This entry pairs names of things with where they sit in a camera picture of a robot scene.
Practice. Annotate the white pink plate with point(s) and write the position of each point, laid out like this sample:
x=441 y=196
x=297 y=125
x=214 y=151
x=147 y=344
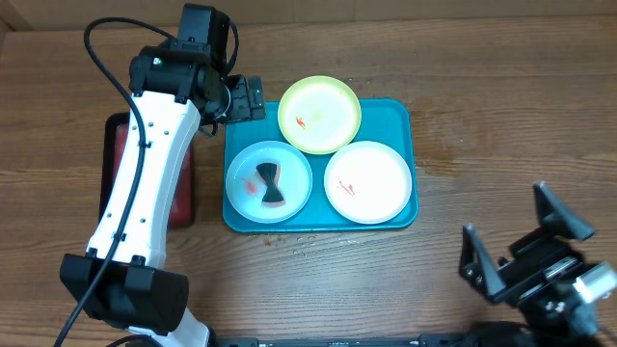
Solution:
x=368 y=182

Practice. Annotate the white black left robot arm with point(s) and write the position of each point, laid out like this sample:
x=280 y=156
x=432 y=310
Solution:
x=183 y=86

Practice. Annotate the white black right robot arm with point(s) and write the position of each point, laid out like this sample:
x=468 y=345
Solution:
x=555 y=317

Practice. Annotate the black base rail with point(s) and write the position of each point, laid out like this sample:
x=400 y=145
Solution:
x=424 y=340

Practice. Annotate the dark red-lined small tray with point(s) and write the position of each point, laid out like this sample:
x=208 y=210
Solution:
x=182 y=213

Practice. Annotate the light blue plate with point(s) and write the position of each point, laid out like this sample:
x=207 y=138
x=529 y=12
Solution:
x=245 y=190

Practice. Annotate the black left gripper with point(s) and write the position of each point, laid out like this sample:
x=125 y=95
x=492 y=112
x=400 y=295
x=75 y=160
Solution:
x=240 y=111

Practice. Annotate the black and pink sponge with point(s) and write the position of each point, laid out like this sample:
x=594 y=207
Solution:
x=269 y=174

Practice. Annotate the teal plastic tray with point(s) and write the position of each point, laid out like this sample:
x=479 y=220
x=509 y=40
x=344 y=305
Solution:
x=384 y=120

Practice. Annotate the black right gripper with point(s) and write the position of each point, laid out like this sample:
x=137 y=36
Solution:
x=525 y=255

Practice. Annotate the yellow-green plate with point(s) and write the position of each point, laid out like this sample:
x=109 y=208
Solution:
x=319 y=115

